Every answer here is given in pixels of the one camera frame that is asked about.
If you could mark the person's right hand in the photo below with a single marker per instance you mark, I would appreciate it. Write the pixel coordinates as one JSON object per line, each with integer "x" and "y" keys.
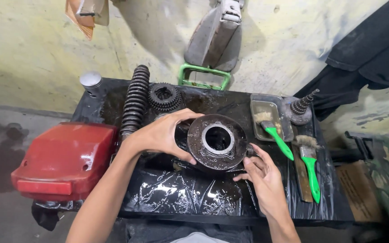
{"x": 268, "y": 182}

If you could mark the person's left hand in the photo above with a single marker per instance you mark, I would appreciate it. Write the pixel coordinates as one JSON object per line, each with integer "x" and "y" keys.
{"x": 154, "y": 135}

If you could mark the dark round engine cylinder block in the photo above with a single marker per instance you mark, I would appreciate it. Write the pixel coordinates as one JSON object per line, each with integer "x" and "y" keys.
{"x": 199, "y": 152}

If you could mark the flat rusty metal file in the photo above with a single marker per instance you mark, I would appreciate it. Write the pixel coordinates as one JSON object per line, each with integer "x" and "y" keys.
{"x": 301, "y": 175}

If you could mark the dark metal gear cluster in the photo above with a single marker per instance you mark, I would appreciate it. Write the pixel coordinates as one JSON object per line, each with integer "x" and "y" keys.
{"x": 164, "y": 98}

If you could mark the black ribbed rubber fork boot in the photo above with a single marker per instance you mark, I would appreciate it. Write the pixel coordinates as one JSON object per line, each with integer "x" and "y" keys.
{"x": 134, "y": 101}

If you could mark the black plastic sheet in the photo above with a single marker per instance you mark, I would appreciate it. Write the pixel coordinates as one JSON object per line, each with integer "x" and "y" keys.
{"x": 187, "y": 192}

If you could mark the grey metal tray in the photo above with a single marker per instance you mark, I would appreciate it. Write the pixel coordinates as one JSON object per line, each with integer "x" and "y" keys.
{"x": 280, "y": 108}

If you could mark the geared metal shaft with disc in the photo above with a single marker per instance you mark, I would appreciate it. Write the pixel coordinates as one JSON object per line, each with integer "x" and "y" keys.
{"x": 299, "y": 109}

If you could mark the silver metal piston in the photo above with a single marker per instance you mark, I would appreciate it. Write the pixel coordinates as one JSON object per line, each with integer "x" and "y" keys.
{"x": 91, "y": 82}

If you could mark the person's grey shirt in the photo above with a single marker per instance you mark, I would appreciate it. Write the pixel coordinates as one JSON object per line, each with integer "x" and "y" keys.
{"x": 199, "y": 238}

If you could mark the brown cardboard piece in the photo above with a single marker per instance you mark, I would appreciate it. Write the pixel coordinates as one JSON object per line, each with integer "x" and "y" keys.
{"x": 358, "y": 189}

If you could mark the red motorcycle body cover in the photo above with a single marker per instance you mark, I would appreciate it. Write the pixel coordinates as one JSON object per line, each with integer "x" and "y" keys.
{"x": 66, "y": 158}

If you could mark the person's dark trousers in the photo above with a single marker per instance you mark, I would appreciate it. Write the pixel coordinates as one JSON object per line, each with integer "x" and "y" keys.
{"x": 154, "y": 233}

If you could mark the grey motorcycle body part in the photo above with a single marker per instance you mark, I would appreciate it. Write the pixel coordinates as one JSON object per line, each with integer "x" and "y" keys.
{"x": 213, "y": 37}

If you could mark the orange plastic body part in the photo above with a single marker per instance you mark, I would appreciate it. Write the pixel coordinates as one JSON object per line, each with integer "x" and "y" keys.
{"x": 86, "y": 15}

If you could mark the black cloth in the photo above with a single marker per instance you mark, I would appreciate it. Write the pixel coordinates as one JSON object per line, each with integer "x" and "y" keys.
{"x": 370, "y": 57}

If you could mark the green metal frame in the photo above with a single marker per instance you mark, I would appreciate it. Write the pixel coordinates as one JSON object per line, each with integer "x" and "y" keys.
{"x": 204, "y": 69}

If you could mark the black metal bracket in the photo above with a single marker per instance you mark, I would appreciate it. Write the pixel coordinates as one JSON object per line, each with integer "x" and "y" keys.
{"x": 358, "y": 145}

